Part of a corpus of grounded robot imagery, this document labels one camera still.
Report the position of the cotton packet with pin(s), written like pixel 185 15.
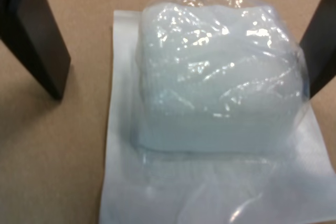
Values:
pixel 210 77

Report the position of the brown cardboard sheet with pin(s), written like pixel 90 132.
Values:
pixel 52 155

